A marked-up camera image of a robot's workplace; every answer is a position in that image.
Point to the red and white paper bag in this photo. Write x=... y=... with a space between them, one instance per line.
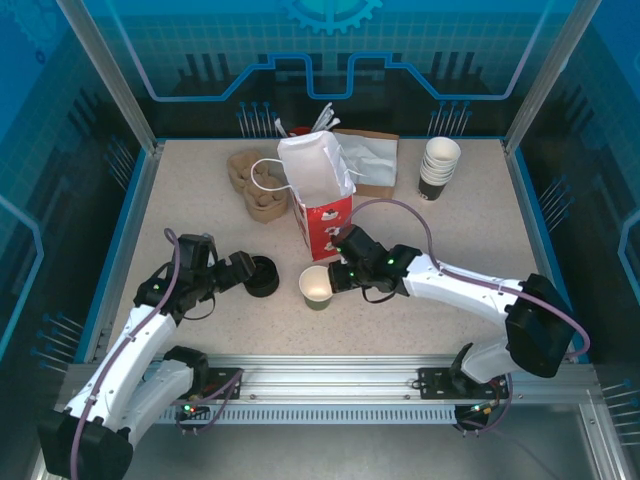
x=327 y=235

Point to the dark green paper cup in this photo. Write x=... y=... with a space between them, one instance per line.
x=316 y=297

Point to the brown pulp cup carrier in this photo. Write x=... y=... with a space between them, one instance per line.
x=260 y=197

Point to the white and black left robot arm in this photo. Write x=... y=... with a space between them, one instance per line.
x=135 y=340

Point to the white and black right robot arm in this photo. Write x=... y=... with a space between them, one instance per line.
x=460 y=290

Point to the brown cardboard napkin box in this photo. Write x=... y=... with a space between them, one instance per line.
x=377 y=190

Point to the stack of black cup lids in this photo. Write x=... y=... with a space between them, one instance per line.
x=262 y=287

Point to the white paper napkins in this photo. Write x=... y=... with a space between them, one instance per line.
x=370 y=155

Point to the stack of paper cups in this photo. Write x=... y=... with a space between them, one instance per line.
x=440 y=150

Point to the small circuit board with LEDs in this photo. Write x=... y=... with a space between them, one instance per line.
x=475 y=411
x=192 y=410

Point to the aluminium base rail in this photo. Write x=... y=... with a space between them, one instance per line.
x=325 y=370

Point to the aluminium frame post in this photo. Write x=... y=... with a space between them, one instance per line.
x=115 y=75
x=541 y=75

